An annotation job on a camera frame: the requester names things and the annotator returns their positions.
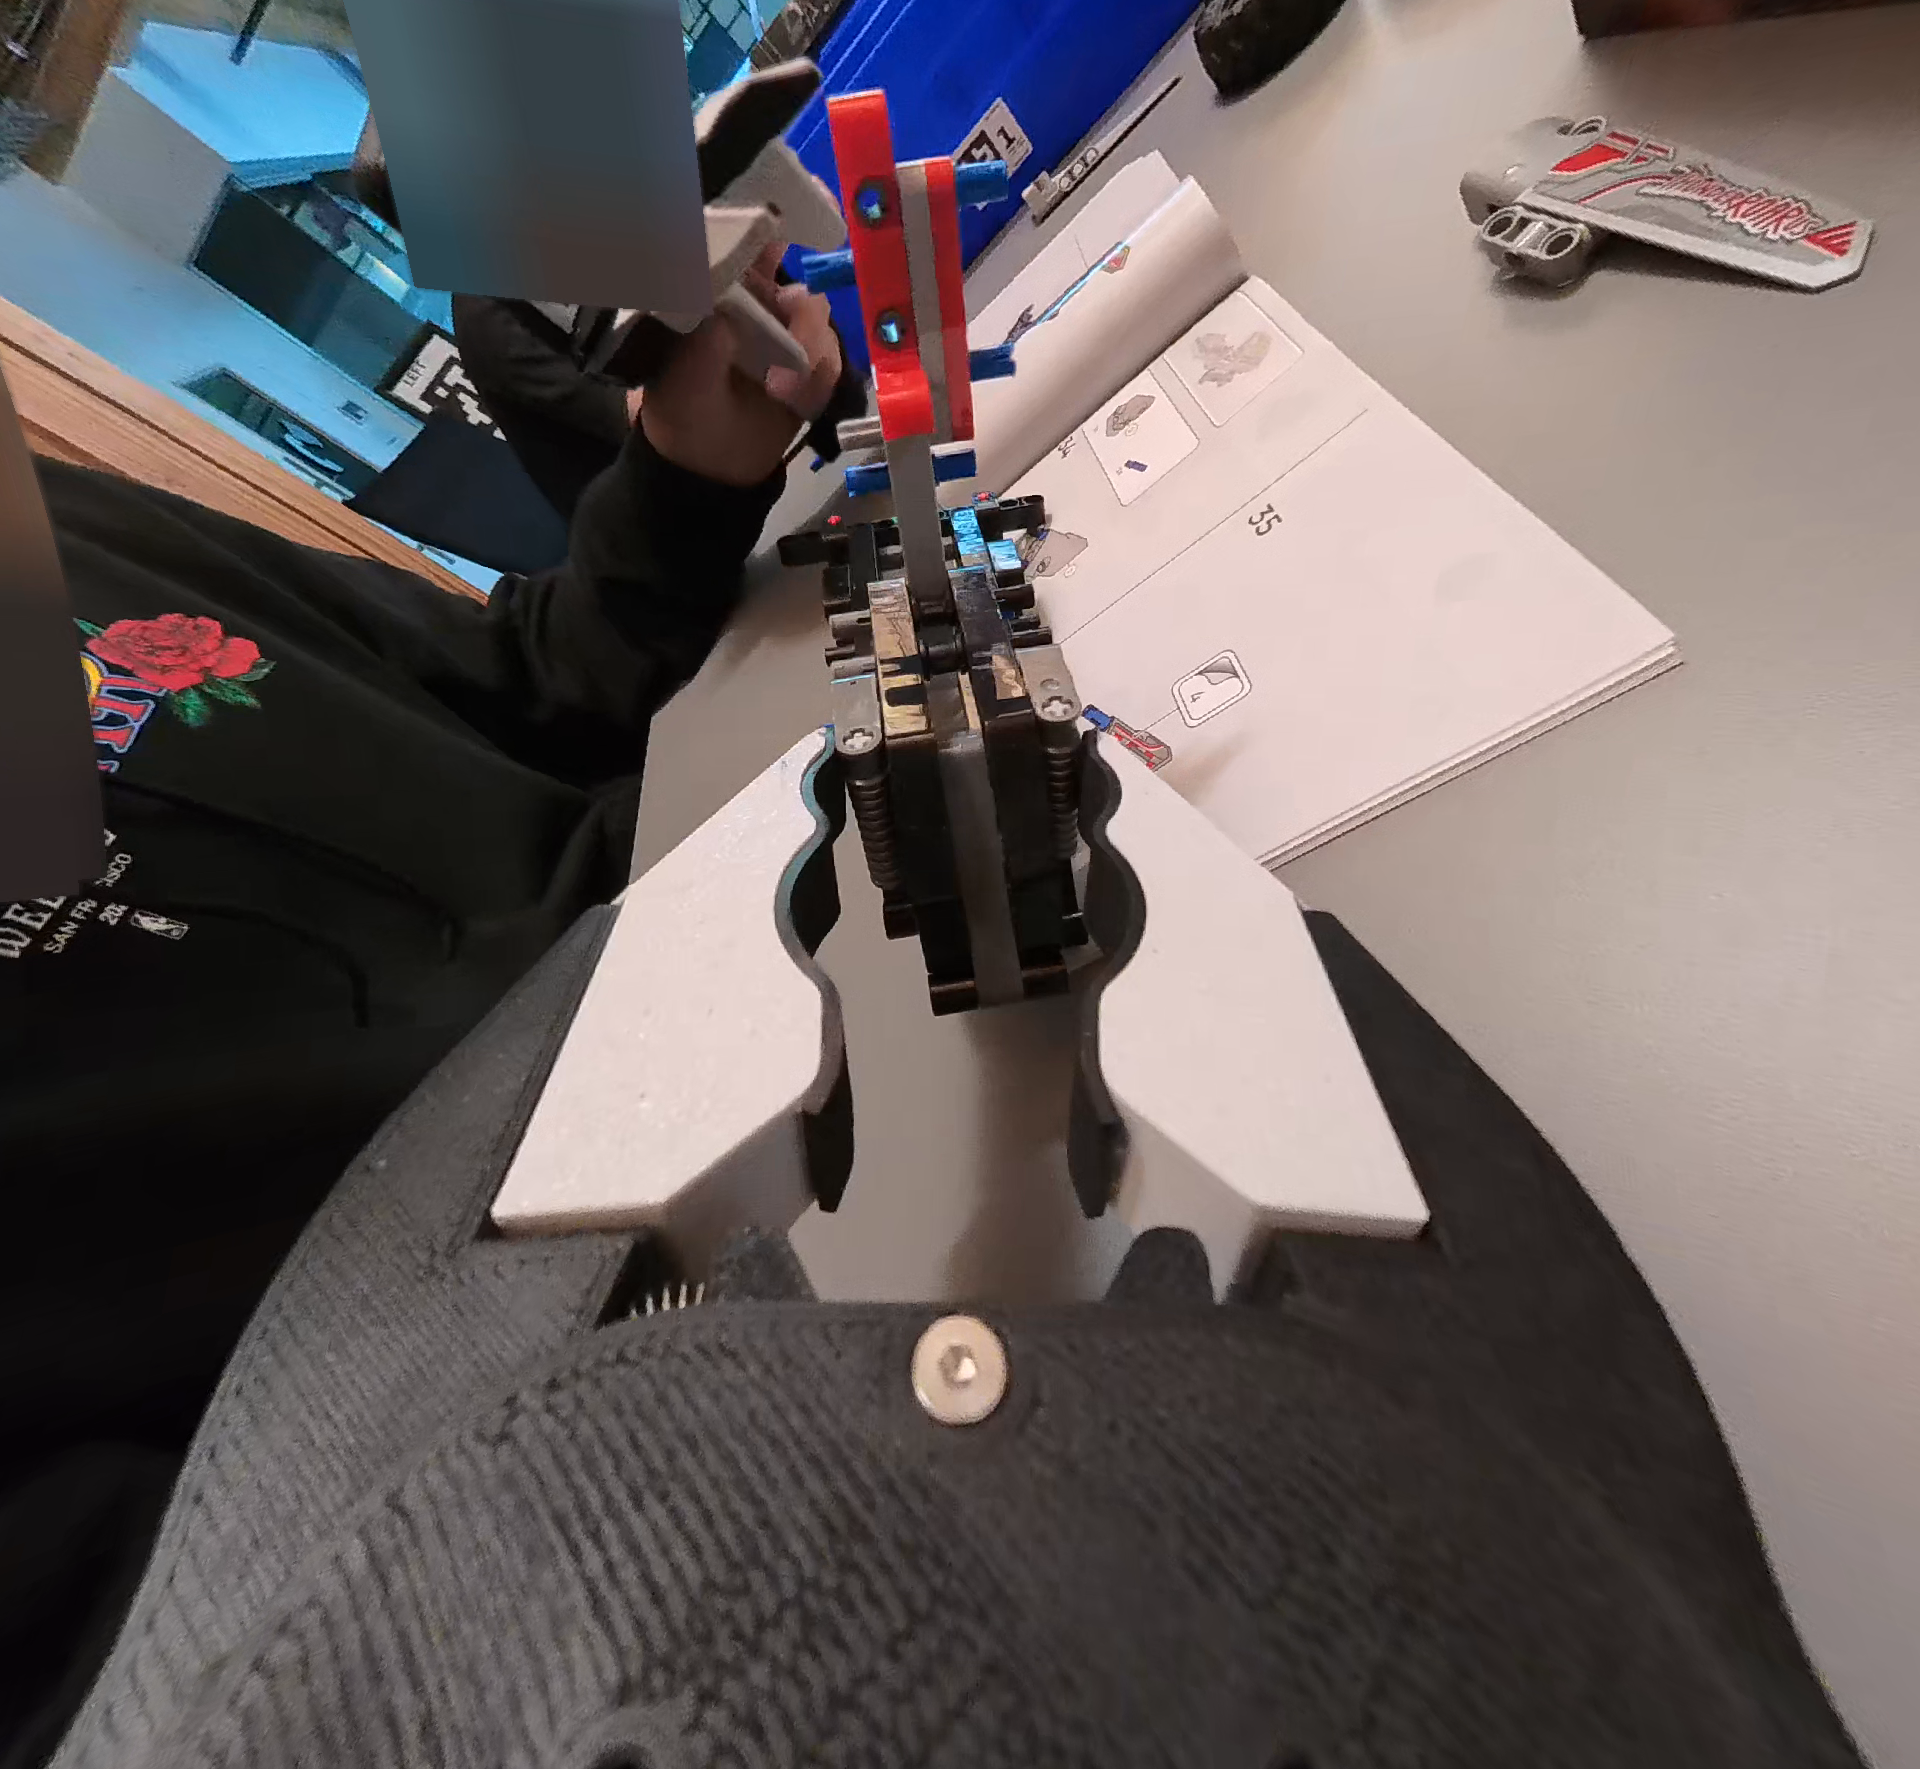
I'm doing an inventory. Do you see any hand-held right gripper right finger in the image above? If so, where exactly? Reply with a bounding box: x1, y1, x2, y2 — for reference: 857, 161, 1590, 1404
1068, 746, 1430, 1303

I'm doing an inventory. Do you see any white instruction booklet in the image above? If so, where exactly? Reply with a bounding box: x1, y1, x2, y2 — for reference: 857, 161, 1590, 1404
960, 150, 1682, 871

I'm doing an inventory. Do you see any person's left hand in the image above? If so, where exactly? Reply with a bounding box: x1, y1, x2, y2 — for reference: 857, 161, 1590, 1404
642, 282, 846, 490

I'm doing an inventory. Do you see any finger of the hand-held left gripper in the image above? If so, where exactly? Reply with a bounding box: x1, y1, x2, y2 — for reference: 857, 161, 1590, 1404
710, 252, 821, 376
693, 59, 846, 253

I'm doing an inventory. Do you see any person's left forearm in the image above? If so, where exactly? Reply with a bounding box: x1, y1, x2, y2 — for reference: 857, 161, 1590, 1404
486, 421, 797, 789

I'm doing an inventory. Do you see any small grey pointed toy piece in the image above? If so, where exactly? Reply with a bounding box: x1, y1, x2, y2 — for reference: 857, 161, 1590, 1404
1022, 73, 1186, 226

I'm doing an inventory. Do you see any toy brick vehicle frame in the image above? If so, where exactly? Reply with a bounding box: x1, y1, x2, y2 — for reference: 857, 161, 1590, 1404
777, 90, 1104, 1022

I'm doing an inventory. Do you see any person's black hoodie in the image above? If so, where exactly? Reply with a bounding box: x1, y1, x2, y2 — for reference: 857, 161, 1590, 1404
0, 456, 661, 1769

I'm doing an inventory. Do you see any wooden counter edge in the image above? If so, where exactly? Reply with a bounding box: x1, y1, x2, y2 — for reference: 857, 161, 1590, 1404
0, 300, 496, 601

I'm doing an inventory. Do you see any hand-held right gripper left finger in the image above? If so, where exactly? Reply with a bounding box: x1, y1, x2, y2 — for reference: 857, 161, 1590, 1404
489, 725, 860, 1300

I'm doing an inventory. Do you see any grey toy panel red print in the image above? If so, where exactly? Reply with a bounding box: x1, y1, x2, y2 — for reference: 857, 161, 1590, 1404
1459, 116, 1876, 295

